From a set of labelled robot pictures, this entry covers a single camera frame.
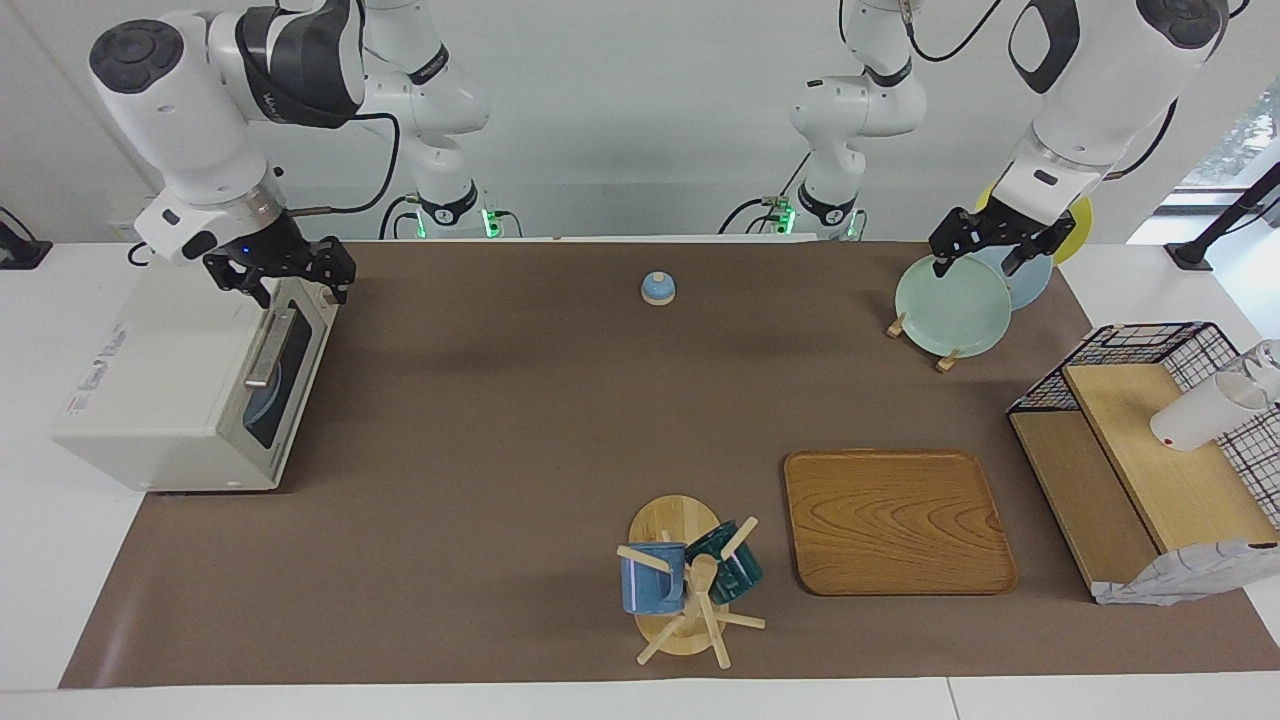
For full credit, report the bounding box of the black left base cable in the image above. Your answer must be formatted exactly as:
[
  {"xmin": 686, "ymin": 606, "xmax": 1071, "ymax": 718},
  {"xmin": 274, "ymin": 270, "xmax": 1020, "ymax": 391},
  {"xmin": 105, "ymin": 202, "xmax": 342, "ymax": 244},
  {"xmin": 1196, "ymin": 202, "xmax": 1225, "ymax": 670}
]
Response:
[{"xmin": 720, "ymin": 150, "xmax": 813, "ymax": 237}]

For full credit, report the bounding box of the glass oven door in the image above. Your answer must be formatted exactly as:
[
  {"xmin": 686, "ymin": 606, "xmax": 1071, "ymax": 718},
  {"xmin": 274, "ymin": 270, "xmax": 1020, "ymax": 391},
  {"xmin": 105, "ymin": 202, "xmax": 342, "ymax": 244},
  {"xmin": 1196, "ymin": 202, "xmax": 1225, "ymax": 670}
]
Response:
[{"xmin": 214, "ymin": 275, "xmax": 341, "ymax": 492}]

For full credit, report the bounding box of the yellow plate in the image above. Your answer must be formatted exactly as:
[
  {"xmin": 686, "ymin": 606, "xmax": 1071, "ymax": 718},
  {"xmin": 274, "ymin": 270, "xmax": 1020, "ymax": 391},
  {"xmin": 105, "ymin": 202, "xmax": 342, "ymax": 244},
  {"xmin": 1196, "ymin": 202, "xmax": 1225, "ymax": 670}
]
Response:
[{"xmin": 975, "ymin": 180, "xmax": 1094, "ymax": 267}]

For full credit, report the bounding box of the brown table mat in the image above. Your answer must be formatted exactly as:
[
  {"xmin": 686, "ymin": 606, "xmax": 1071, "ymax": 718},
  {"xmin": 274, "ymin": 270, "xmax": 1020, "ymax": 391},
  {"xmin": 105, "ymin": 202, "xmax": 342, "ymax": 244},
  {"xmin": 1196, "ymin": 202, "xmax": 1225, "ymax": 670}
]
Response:
[{"xmin": 58, "ymin": 240, "xmax": 1280, "ymax": 689}]

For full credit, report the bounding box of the beige toaster oven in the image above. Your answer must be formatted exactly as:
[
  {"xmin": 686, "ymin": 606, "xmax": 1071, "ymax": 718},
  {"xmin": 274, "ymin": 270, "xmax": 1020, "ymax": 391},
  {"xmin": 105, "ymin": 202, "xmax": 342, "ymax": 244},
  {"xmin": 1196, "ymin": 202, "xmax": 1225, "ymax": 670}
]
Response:
[{"xmin": 52, "ymin": 262, "xmax": 341, "ymax": 493}]

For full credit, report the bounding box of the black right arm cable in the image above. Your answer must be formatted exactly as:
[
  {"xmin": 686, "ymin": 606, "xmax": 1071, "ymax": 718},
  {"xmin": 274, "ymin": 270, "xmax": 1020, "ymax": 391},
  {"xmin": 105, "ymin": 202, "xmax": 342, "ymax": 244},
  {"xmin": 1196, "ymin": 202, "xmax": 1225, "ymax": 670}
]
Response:
[{"xmin": 270, "ymin": 110, "xmax": 402, "ymax": 218}]

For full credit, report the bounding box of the window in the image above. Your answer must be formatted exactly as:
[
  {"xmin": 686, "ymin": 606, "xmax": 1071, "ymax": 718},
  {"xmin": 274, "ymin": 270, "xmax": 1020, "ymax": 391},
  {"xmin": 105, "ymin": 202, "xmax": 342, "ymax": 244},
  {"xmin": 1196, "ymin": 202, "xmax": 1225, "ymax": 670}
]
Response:
[{"xmin": 1180, "ymin": 78, "xmax": 1280, "ymax": 193}]

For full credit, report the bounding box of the wire shelf with wooden boards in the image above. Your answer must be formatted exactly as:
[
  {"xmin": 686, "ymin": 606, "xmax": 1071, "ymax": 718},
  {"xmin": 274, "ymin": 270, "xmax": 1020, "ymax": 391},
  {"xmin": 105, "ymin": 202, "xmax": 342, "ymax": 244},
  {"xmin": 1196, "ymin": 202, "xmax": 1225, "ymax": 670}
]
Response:
[{"xmin": 1007, "ymin": 322, "xmax": 1280, "ymax": 607}]

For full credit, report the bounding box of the light blue racked plate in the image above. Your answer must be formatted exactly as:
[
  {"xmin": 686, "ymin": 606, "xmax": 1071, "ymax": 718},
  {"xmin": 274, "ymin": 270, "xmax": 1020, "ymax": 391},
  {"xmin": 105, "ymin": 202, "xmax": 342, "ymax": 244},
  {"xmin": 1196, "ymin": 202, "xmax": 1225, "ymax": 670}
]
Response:
[{"xmin": 975, "ymin": 245, "xmax": 1054, "ymax": 311}]

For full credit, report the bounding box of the wooden mug tree stand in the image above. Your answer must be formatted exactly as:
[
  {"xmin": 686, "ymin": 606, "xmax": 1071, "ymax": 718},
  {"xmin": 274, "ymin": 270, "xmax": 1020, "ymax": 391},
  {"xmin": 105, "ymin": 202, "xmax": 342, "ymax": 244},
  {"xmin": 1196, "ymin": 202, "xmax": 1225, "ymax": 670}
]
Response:
[{"xmin": 615, "ymin": 495, "xmax": 767, "ymax": 669}]

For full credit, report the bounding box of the white cup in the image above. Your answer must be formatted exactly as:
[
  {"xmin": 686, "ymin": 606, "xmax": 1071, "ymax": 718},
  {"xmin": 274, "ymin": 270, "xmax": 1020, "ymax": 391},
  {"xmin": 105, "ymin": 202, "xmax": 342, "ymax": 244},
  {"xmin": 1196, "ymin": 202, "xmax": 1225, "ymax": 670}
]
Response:
[{"xmin": 1150, "ymin": 372, "xmax": 1269, "ymax": 453}]

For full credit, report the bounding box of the black clamp mount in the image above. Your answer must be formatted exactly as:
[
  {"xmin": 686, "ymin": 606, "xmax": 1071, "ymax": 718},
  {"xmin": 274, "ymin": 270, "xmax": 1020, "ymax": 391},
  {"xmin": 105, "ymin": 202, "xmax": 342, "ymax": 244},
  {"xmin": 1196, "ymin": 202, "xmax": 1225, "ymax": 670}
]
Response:
[{"xmin": 0, "ymin": 205, "xmax": 54, "ymax": 271}]

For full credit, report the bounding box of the black slanted stand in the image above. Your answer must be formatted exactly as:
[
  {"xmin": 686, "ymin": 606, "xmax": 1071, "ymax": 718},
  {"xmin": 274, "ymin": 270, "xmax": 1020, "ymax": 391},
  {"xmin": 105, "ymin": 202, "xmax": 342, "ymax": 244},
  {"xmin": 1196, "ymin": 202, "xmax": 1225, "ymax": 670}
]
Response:
[{"xmin": 1165, "ymin": 160, "xmax": 1280, "ymax": 271}]

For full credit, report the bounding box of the wooden plate rack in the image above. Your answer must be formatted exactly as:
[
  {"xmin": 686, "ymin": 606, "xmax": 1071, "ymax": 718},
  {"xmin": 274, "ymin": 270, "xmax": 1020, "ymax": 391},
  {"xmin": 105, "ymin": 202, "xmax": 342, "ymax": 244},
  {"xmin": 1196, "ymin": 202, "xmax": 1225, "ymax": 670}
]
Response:
[{"xmin": 887, "ymin": 312, "xmax": 962, "ymax": 374}]

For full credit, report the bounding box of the pale green plate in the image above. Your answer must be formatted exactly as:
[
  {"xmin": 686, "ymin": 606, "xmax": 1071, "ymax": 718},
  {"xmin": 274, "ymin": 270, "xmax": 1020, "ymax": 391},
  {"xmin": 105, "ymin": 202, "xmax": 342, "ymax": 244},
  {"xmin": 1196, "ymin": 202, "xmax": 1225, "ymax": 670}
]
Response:
[{"xmin": 895, "ymin": 255, "xmax": 1013, "ymax": 358}]

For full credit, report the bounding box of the clear glass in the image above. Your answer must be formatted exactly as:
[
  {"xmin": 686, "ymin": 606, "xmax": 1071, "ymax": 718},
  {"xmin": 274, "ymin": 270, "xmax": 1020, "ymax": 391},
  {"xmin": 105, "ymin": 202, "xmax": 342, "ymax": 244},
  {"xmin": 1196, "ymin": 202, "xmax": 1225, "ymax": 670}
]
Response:
[{"xmin": 1240, "ymin": 340, "xmax": 1280, "ymax": 406}]

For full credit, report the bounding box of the dark green mug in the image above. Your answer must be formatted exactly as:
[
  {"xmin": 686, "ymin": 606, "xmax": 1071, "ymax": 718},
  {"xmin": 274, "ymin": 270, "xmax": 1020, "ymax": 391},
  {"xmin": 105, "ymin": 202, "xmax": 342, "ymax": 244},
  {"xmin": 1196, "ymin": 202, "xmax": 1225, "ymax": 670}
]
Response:
[{"xmin": 685, "ymin": 520, "xmax": 764, "ymax": 606}]

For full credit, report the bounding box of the rectangular wooden tray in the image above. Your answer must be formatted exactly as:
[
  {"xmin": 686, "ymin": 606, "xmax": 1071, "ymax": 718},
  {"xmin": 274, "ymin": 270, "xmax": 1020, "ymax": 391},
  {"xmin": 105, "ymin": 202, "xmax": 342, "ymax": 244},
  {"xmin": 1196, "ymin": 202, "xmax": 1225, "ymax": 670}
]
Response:
[{"xmin": 783, "ymin": 450, "xmax": 1018, "ymax": 597}]

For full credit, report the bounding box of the blue mug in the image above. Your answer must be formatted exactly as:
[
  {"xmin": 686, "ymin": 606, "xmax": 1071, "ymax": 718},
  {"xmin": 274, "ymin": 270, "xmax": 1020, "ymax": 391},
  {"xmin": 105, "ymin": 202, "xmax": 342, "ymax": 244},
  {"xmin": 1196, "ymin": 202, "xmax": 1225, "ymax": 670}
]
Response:
[{"xmin": 620, "ymin": 543, "xmax": 688, "ymax": 615}]

